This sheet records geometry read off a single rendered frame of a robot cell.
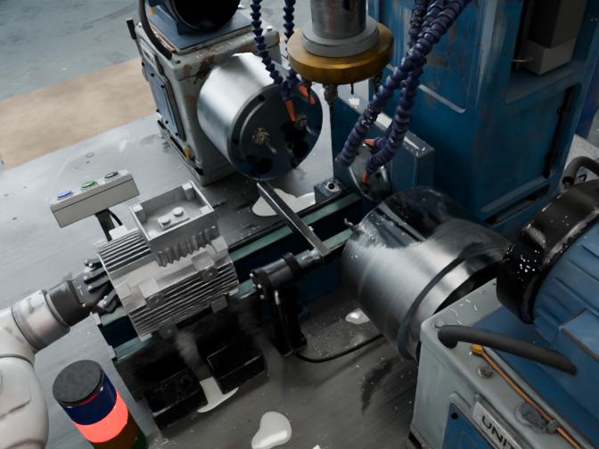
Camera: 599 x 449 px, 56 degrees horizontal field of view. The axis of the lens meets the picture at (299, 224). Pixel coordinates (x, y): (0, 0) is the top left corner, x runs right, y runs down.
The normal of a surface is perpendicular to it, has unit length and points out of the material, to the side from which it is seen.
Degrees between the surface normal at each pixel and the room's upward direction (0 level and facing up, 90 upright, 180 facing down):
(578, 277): 49
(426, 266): 28
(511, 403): 0
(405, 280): 43
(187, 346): 90
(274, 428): 0
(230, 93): 36
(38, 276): 0
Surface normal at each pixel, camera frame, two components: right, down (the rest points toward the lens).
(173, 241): 0.52, 0.56
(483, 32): -0.85, 0.42
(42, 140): -0.09, -0.71
